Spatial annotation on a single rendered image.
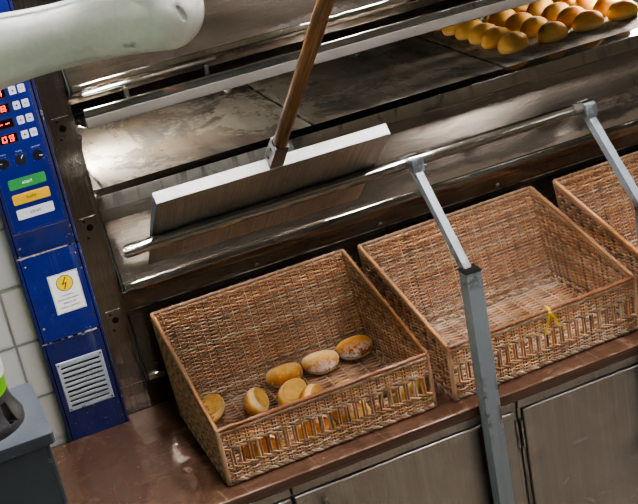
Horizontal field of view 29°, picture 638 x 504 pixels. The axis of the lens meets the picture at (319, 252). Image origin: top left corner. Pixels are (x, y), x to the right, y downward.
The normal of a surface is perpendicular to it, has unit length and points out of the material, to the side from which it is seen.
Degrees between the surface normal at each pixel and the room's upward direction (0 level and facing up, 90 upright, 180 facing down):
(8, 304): 90
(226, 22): 70
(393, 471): 90
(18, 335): 90
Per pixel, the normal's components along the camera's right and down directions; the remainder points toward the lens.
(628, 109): 0.29, -0.02
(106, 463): -0.18, -0.90
